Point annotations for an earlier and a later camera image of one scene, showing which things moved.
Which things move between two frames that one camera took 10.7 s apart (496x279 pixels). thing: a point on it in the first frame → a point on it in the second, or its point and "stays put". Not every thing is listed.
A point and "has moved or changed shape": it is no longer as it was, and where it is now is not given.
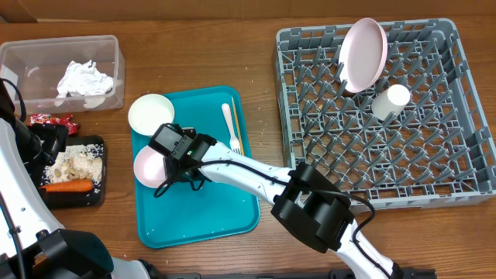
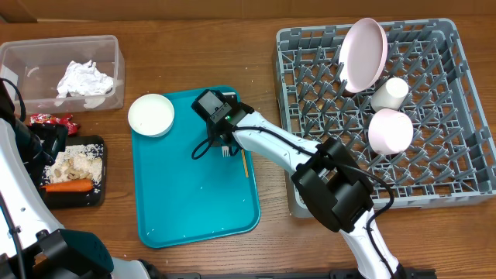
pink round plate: (363, 55) stays put
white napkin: (84, 80) stays put
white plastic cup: (390, 101) has moved or changed shape
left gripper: (53, 136) stays put
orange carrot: (69, 186) stays put
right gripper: (181, 168) → (221, 138)
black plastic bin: (96, 197) stays put
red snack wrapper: (60, 118) stays put
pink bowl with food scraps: (149, 168) → (390, 132)
